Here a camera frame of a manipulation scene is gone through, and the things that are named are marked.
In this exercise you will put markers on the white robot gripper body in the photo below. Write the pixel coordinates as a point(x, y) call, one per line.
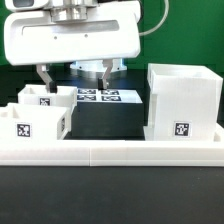
point(58, 31)

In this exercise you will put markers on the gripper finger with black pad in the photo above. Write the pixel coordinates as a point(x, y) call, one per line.
point(42, 71)
point(102, 82)

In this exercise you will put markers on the white front drawer box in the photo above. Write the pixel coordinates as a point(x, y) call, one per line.
point(34, 122)

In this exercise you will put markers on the white drawer box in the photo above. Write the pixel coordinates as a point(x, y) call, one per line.
point(66, 96)
point(34, 122)

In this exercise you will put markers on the white drawer cabinet housing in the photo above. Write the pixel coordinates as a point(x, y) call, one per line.
point(184, 102)

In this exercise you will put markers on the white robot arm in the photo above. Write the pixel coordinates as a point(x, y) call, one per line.
point(43, 32)

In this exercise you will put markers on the white rear drawer box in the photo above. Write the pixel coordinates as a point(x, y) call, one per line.
point(66, 96)

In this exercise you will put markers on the fiducial marker sheet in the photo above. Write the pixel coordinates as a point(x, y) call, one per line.
point(108, 96)

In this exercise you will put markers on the white front fence bar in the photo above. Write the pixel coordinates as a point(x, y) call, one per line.
point(111, 153)

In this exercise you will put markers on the white fence bar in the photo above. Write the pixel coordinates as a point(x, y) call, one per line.
point(111, 153)
point(219, 133)

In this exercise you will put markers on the white right fence bar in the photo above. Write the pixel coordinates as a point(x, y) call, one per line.
point(219, 133)

